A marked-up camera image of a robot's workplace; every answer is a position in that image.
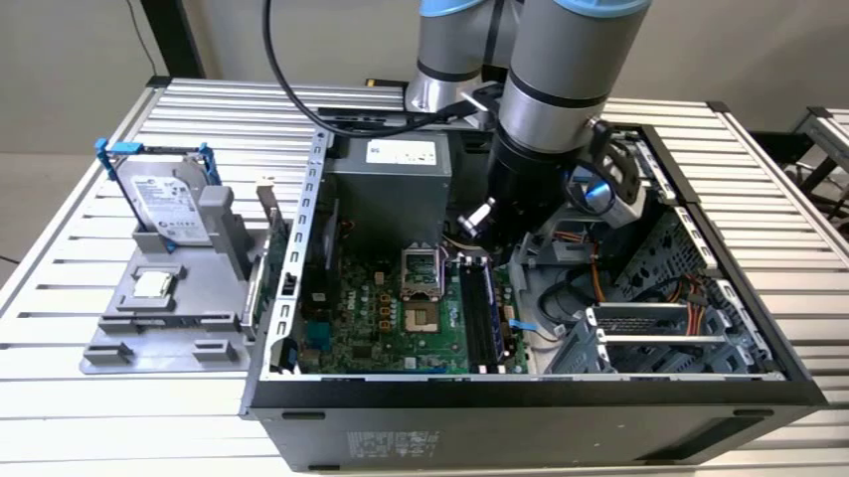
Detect metal frame side table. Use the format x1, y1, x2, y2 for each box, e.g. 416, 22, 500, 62
784, 105, 849, 220

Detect grey plastic parts rack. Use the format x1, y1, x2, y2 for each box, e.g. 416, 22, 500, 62
77, 186, 293, 377

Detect black cable loop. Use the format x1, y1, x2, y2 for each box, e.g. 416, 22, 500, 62
533, 275, 595, 344

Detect black case fan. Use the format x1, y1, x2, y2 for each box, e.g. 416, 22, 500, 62
305, 196, 343, 312

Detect black vertical post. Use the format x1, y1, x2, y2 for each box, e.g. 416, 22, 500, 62
138, 0, 205, 80

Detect graphics card with silver bracket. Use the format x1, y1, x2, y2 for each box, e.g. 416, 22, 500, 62
241, 178, 297, 344

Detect metal socket cover frame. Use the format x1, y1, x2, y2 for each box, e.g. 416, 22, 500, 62
400, 241, 444, 299

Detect CPU socket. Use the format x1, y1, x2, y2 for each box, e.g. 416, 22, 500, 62
404, 302, 444, 339

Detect orange yellow power wires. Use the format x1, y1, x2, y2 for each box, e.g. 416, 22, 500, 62
668, 275, 711, 339

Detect black open PC case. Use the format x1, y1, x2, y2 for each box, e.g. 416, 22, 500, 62
237, 103, 830, 472

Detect black RAM slot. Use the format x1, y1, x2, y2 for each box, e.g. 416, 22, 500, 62
475, 255, 497, 372
460, 255, 483, 372
467, 255, 491, 372

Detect hard disk in blue carrier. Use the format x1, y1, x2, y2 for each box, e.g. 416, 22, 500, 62
92, 140, 224, 252

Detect thin orange wire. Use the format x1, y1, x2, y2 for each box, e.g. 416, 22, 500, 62
585, 250, 604, 302

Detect green motherboard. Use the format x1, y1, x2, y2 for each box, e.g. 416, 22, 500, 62
297, 247, 531, 374

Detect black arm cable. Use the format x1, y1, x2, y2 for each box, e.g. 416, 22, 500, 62
262, 0, 469, 136

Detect silver CPU chip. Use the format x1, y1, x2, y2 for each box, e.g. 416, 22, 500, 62
130, 271, 174, 299

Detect grey disk bay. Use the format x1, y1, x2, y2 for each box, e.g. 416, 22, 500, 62
548, 300, 776, 374

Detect grey power supply unit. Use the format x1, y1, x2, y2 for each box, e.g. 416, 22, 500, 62
322, 127, 453, 249

